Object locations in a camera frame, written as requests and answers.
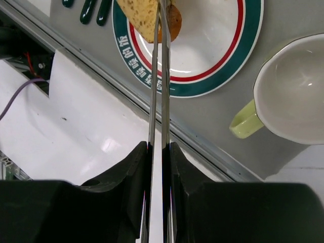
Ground gold spoon green handle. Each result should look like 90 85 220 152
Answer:
62 0 74 8

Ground aluminium front rail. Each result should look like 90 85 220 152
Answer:
1 1 260 181

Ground white plate green red rim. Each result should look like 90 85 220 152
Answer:
112 1 264 98

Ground metal tongs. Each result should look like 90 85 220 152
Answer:
140 0 178 243

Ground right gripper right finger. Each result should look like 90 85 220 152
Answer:
170 143 323 242

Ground gold fork green handle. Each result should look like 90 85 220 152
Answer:
79 0 97 25

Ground large bread slice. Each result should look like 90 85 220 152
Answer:
117 0 182 43

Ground grey cloth placemat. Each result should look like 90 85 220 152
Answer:
50 1 323 184

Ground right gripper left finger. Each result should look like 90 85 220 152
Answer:
1 141 147 242

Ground light green mug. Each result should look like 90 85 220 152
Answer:
229 33 323 145

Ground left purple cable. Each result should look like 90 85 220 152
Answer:
0 77 45 121

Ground gold knife green handle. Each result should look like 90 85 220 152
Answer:
96 0 112 26

